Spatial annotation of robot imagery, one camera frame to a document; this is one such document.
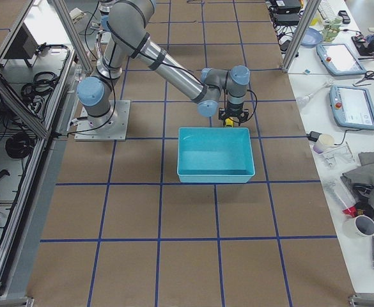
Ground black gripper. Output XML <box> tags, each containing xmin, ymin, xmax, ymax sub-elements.
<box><xmin>218</xmin><ymin>104</ymin><xmax>249</xmax><ymax>123</ymax></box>

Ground yellow beetle toy car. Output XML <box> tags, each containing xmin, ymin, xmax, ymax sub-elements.
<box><xmin>223</xmin><ymin>118</ymin><xmax>234</xmax><ymax>128</ymax></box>

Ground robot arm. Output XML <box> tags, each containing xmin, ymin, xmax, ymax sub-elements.
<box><xmin>77</xmin><ymin>1</ymin><xmax>250</xmax><ymax>129</ymax></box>

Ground light blue plastic bin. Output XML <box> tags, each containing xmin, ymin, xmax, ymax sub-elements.
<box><xmin>177</xmin><ymin>127</ymin><xmax>256</xmax><ymax>184</ymax></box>

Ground white paper cup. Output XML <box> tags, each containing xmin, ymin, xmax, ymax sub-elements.
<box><xmin>313</xmin><ymin>134</ymin><xmax>334</xmax><ymax>154</ymax></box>

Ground blue bowl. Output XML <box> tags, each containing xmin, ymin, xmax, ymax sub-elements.
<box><xmin>300</xmin><ymin>28</ymin><xmax>323</xmax><ymax>48</ymax></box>

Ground upper teach pendant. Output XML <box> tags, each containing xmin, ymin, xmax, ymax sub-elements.
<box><xmin>316</xmin><ymin>43</ymin><xmax>366</xmax><ymax>76</ymax></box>

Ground teach pendant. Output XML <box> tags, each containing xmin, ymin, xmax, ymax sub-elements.
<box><xmin>316</xmin><ymin>43</ymin><xmax>366</xmax><ymax>76</ymax></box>
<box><xmin>329</xmin><ymin>85</ymin><xmax>374</xmax><ymax>130</ymax></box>

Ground lower teach pendant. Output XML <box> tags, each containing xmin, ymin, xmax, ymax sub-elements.
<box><xmin>329</xmin><ymin>85</ymin><xmax>374</xmax><ymax>130</ymax></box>

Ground scissors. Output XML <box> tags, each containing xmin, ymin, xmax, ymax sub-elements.
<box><xmin>352</xmin><ymin>70</ymin><xmax>374</xmax><ymax>86</ymax></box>

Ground white mug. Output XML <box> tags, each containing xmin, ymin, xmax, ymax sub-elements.
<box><xmin>342</xmin><ymin>215</ymin><xmax>374</xmax><ymax>239</ymax></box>

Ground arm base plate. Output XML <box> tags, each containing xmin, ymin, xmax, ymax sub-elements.
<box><xmin>74</xmin><ymin>99</ymin><xmax>131</xmax><ymax>141</ymax></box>

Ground aluminium frame post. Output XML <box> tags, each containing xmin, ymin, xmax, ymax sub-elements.
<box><xmin>281</xmin><ymin>0</ymin><xmax>321</xmax><ymax>73</ymax></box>

